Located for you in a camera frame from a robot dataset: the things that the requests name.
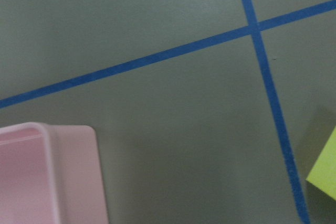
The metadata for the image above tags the pink plastic bin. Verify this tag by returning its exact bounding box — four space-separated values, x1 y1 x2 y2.
1 122 109 223

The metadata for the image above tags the yellow foam block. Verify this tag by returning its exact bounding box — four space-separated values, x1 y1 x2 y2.
306 128 335 200

